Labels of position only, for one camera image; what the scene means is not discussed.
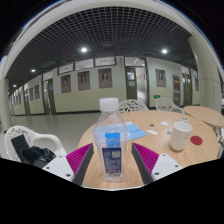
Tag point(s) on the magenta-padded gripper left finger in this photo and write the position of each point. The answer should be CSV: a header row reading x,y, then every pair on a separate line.
x,y
60,166

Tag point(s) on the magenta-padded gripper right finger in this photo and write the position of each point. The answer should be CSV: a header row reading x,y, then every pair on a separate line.
x,y
163,166

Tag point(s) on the clear plastic water bottle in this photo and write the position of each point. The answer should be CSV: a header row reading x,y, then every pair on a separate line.
x,y
110,140

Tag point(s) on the black bag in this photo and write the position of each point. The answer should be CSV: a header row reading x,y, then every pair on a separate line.
x,y
36,156

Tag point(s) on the white perforated plastic chair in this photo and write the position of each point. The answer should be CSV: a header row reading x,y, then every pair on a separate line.
x,y
131,105
46,138
166,103

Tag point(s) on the white ceramic mug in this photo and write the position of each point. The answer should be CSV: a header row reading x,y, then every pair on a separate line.
x,y
180,136

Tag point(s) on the flat round red coaster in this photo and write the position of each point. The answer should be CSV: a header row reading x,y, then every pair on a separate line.
x,y
196,140

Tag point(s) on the dark star-shaped paper cutout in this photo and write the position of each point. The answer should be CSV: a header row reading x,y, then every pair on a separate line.
x,y
152,125

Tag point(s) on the round wooden table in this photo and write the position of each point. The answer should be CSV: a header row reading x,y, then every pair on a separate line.
x,y
206,115

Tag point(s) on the green exit sign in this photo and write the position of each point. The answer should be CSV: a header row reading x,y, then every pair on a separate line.
x,y
157,96

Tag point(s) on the dark green door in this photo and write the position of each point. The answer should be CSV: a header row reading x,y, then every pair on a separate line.
x,y
131,90

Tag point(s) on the round ceiling lights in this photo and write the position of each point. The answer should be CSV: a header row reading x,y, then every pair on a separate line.
x,y
84,49

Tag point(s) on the row of framed wall portraits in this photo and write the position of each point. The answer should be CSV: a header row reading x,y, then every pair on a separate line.
x,y
105,77

